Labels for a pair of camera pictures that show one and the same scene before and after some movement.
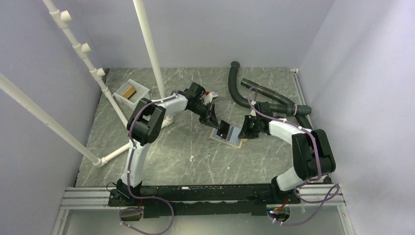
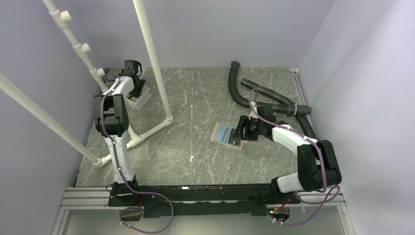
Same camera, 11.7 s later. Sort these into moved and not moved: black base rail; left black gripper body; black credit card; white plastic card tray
Moved: left black gripper body; black credit card
Not moved: black base rail; white plastic card tray
